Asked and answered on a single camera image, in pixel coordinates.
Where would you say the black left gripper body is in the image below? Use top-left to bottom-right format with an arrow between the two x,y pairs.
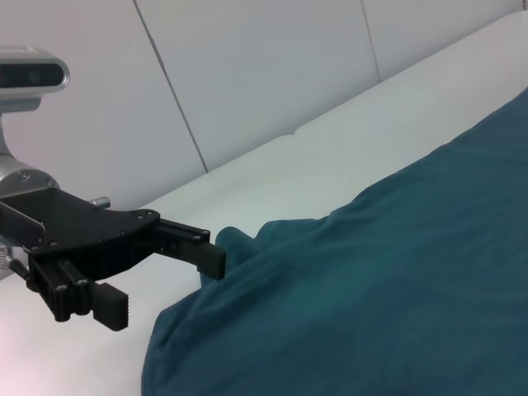
0,187 -> 162,282

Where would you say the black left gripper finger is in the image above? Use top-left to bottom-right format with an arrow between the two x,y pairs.
26,257 -> 131,332
152,219 -> 227,282

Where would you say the teal blue t-shirt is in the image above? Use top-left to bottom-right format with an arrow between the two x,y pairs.
140,86 -> 528,396

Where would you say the silver cable connector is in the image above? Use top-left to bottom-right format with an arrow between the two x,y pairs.
0,237 -> 33,286

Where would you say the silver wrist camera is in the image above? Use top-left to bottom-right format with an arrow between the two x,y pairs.
0,44 -> 71,166

